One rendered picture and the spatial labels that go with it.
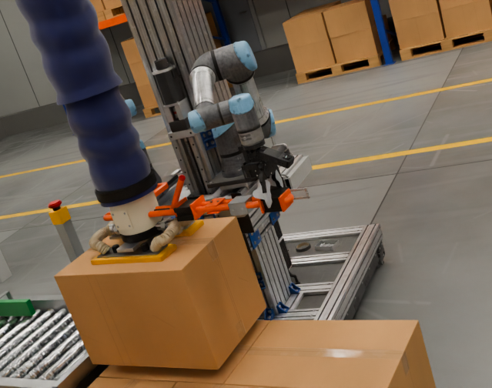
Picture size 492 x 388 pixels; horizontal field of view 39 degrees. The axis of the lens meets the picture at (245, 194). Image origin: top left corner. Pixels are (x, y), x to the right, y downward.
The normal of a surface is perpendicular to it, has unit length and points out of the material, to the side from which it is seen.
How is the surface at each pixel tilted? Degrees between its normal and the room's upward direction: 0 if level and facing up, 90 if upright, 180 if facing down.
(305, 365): 0
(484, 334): 0
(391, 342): 0
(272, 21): 90
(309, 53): 90
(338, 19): 90
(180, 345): 90
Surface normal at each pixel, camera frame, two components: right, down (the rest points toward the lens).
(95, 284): -0.44, 0.42
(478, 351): -0.30, -0.90
